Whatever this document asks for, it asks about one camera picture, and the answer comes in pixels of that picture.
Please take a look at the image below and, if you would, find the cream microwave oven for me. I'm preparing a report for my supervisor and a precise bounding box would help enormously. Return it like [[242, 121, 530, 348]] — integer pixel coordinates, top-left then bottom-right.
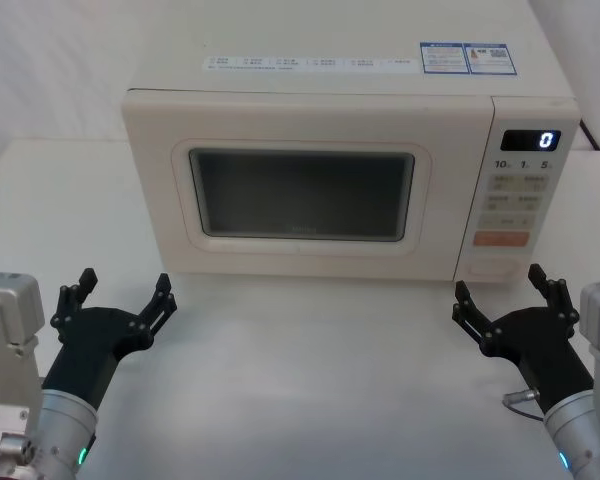
[[119, 28, 582, 288]]

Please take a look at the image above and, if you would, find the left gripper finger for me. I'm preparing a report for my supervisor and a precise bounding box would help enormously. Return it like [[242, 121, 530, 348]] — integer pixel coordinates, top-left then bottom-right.
[[128, 272, 178, 350], [50, 268, 99, 342]]

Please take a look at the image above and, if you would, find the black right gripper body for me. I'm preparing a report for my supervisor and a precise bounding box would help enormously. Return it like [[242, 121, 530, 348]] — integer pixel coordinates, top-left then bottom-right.
[[480, 304, 596, 415]]

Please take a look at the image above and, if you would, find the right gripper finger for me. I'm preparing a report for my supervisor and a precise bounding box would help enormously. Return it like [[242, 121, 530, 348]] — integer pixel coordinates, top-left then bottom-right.
[[527, 263, 580, 342], [451, 279, 506, 357]]

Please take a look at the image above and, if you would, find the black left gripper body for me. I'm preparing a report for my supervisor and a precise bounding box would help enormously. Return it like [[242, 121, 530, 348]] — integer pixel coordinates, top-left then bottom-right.
[[41, 306, 155, 411]]

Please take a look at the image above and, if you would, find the white table cloth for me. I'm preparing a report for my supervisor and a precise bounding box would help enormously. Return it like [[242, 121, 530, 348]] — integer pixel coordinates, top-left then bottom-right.
[[0, 139, 600, 480]]

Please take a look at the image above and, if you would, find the black oven power cord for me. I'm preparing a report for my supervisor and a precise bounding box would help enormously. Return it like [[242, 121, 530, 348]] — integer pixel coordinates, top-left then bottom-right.
[[577, 116, 600, 150]]

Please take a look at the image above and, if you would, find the thin cable with silver plug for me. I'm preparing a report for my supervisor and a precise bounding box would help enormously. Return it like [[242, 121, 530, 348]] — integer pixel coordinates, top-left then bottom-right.
[[500, 388, 548, 422]]

